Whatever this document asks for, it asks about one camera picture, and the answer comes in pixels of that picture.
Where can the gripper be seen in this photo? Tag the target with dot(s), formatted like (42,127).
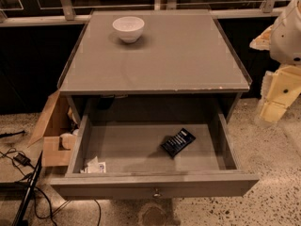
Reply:
(287,38)

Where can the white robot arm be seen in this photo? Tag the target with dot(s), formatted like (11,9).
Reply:
(290,17)

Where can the metal drawer knob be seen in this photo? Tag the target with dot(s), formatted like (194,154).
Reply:
(156,194)

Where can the grey open top drawer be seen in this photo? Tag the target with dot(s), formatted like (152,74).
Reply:
(136,163)

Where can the grey cabinet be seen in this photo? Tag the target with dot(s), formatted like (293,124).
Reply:
(181,70)

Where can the white ceramic bowl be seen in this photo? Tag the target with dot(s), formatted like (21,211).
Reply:
(129,28)

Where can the crumpled white paper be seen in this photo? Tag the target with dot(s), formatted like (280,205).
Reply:
(93,166)

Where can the cardboard box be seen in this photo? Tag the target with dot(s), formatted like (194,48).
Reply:
(54,130)

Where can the black power adapter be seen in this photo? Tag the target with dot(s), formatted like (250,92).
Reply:
(22,159)

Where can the black tripod leg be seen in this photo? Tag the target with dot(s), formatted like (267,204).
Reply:
(28,188)

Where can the metal railing frame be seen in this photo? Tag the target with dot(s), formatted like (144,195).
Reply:
(38,12)

